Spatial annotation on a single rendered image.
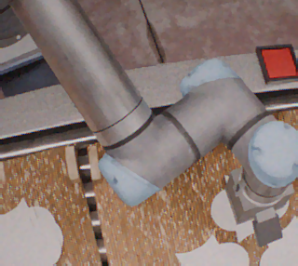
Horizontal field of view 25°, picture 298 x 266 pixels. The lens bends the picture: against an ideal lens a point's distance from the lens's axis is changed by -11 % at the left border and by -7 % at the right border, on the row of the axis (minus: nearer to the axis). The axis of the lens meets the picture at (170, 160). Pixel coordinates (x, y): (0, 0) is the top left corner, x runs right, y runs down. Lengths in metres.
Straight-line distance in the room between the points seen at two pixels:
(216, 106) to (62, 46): 0.22
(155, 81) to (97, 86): 0.43
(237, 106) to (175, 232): 0.33
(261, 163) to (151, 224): 0.35
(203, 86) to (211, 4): 1.50
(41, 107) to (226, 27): 1.20
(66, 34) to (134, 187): 0.22
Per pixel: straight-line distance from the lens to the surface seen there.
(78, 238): 1.16
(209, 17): 2.36
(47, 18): 0.82
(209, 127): 0.88
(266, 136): 0.86
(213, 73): 0.90
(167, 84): 1.25
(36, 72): 1.55
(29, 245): 1.14
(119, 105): 0.84
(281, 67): 1.27
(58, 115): 1.25
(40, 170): 1.20
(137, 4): 2.39
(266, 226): 1.07
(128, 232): 1.16
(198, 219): 1.16
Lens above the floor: 2.07
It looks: 74 degrees down
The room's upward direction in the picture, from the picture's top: 1 degrees clockwise
